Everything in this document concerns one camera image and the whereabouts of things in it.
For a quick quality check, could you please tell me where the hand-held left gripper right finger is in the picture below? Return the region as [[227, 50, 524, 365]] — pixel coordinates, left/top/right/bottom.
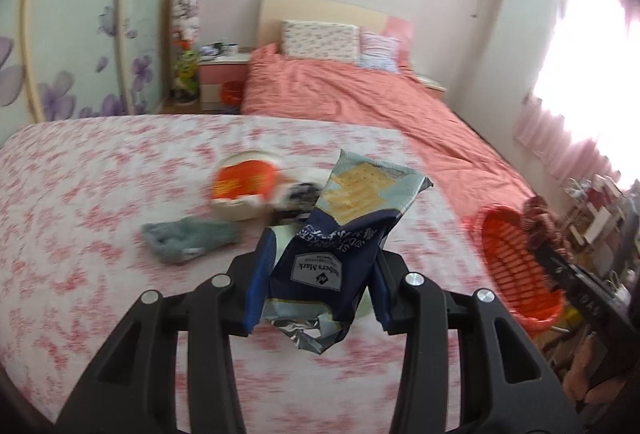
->
[[369, 250, 583, 434]]

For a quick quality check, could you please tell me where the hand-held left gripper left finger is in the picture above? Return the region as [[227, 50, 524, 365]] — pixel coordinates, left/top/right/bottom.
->
[[55, 228, 278, 434]]

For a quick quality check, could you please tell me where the orange plastic basket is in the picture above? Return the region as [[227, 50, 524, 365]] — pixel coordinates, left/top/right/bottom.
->
[[462, 203, 568, 340]]

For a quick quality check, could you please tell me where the brown patterned wrapper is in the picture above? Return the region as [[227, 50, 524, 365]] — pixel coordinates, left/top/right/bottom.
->
[[522, 195, 567, 256]]

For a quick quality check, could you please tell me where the red and white paper cup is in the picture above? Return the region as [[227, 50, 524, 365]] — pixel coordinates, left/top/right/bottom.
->
[[210, 150, 284, 221]]

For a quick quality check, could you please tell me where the blue cracker packet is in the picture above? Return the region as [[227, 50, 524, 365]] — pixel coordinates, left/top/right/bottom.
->
[[262, 148, 434, 356]]

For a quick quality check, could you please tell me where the person's right hand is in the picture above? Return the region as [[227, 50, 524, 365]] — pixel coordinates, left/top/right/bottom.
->
[[564, 329, 628, 402]]

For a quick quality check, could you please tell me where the dark crumpled wrapper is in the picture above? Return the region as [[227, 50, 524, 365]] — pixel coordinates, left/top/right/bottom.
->
[[272, 168, 331, 227]]

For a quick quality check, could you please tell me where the grey cloth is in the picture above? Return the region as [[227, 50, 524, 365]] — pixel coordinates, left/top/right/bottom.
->
[[141, 216, 243, 265]]

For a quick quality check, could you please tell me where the red waste bin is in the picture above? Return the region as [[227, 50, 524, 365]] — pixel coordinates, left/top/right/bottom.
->
[[220, 80, 247, 115]]

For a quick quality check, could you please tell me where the pink floral bedsheet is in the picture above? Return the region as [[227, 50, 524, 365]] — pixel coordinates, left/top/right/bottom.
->
[[0, 113, 508, 434]]

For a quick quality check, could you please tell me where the coral bed blanket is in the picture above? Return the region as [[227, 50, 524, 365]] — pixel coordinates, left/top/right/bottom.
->
[[240, 43, 540, 226]]

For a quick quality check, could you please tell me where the pink and white nightstand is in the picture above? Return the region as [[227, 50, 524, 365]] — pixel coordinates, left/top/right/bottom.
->
[[197, 52, 251, 113]]

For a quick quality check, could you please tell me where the pink curtain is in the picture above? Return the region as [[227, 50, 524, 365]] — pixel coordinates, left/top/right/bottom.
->
[[515, 0, 640, 190]]

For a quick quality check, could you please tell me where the small white nightstand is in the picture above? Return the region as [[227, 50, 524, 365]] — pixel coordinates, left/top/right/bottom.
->
[[416, 73, 449, 94]]

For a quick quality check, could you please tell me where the floral pillow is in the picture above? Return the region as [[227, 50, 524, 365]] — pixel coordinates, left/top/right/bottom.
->
[[280, 19, 361, 65]]

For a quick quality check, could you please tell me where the tall toy display tube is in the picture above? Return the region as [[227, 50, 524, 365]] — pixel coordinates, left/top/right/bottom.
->
[[170, 0, 205, 104]]

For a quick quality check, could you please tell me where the striped pillow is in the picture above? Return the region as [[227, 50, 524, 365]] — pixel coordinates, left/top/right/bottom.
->
[[359, 32, 404, 74]]

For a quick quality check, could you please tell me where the beige and pink headboard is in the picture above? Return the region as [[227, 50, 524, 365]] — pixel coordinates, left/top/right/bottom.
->
[[258, 0, 416, 65]]

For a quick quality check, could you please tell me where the floral wardrobe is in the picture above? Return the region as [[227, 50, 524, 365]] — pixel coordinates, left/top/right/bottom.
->
[[0, 0, 185, 150]]

